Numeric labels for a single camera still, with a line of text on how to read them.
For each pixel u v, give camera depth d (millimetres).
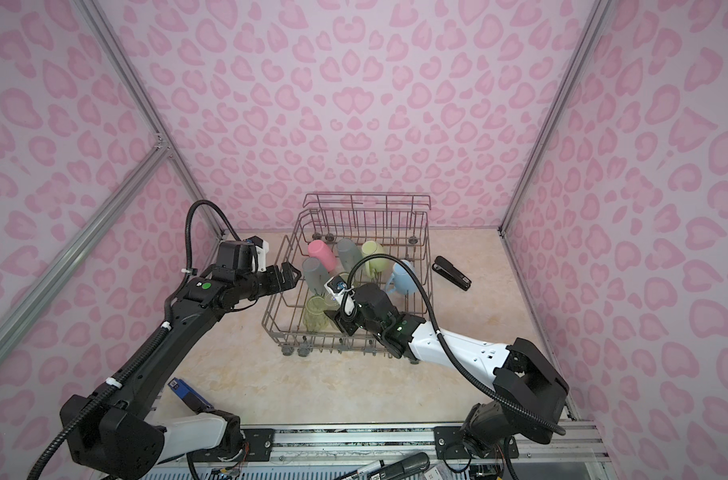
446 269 1044
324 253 991
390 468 687
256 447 726
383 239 1123
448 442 737
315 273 911
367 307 591
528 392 418
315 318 886
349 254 979
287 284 703
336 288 664
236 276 590
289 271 719
